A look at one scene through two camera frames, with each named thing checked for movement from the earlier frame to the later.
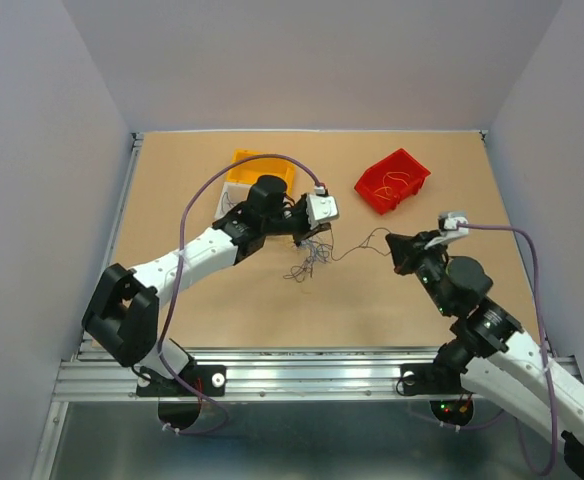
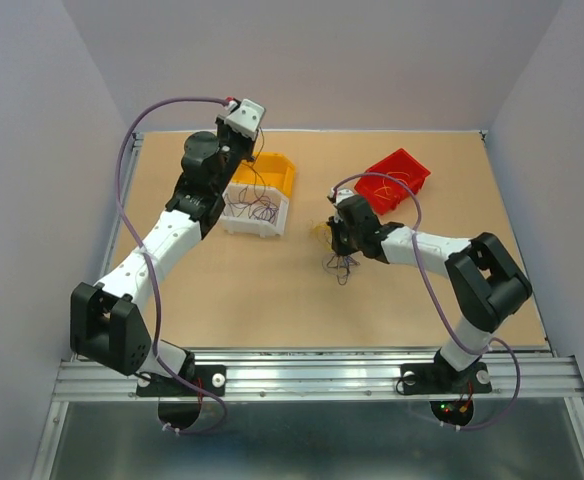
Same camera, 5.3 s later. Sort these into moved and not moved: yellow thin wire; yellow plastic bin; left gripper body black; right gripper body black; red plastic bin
Moved: right gripper body black; left gripper body black
Not moved: yellow plastic bin; red plastic bin; yellow thin wire
